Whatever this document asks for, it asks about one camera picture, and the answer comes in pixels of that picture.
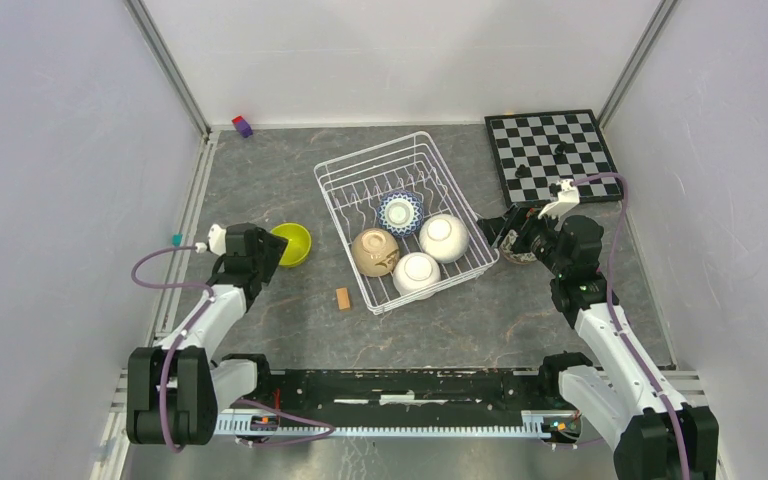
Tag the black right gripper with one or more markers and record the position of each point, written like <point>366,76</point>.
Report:
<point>523,220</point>

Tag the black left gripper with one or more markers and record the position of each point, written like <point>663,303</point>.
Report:
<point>273,247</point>

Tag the yellow bowl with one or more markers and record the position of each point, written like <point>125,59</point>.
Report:
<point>299,243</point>

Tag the blue patterned bowl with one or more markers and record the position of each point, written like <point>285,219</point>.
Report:
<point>401,213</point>

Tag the beige ceramic bowl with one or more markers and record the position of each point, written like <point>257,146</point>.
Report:
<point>375,252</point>

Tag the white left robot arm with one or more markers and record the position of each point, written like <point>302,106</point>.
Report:
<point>174,393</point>

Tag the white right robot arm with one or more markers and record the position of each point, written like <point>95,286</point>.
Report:
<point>654,432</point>

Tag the white ribbed bowl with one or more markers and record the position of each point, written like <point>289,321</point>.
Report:
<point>444,237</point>

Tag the black chess piece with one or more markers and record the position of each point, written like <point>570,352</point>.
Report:
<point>522,171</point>
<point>561,149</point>

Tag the black white chessboard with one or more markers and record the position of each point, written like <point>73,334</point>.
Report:
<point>530,139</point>

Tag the white smooth bowl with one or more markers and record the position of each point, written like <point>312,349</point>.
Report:
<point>415,271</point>

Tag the small wooden block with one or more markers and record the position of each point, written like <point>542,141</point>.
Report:
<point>343,299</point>

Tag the red purple toy block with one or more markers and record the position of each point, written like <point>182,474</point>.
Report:
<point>242,126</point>

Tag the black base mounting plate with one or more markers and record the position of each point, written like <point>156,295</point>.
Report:
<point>483,397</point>

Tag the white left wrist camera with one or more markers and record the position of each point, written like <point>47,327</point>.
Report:
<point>215,243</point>

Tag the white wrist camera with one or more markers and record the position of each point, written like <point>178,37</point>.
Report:
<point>567,197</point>
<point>215,243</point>

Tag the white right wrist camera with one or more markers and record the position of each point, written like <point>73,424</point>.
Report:
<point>567,197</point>

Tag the white wire dish rack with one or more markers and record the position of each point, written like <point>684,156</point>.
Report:
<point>352,187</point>

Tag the aluminium frame rail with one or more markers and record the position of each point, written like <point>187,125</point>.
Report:
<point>113,449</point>

